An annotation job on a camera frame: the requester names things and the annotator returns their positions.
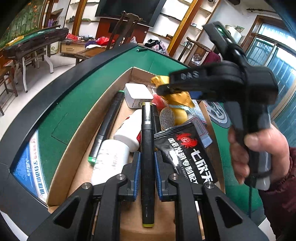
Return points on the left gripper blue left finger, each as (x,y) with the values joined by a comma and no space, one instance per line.
(93,212)

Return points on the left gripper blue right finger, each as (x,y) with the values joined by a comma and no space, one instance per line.
(202,211)

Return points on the black marker green cap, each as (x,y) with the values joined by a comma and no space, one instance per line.
(106,126)

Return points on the yellow snack packet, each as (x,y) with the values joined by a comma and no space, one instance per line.
(177,104)

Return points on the white pill bottle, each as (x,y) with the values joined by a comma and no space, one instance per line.
(112,156)

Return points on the black seasoning packet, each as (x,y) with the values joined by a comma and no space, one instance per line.
(182,147)

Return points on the white bottle red label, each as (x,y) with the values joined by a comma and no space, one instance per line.
(129,131)

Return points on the black marker yellow cap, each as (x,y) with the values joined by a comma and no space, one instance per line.
(147,183)

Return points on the white charger plug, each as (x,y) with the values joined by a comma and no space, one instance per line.
(136,94)

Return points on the teal tissue pack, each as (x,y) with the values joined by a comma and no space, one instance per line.
(197,111)

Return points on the white pink small box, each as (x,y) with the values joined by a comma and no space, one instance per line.
(201,130)

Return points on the black pen pink tip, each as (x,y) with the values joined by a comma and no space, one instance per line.
(155,114)

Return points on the maroon right sleeve forearm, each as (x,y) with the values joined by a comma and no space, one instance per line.
(279,203)

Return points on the person's right hand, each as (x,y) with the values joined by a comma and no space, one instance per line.
(270,140)

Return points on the round grey table console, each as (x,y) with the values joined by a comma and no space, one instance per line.
(217,114)

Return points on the maroon cloth on chair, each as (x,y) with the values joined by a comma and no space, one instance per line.
(212,58)

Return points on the cardboard box tray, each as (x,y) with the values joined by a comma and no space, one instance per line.
(74,169)

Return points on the pile of clothes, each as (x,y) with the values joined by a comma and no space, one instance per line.
(157,46)

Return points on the black television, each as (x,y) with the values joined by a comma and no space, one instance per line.
(148,10)

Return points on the wooden chair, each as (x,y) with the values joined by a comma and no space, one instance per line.
(123,29)

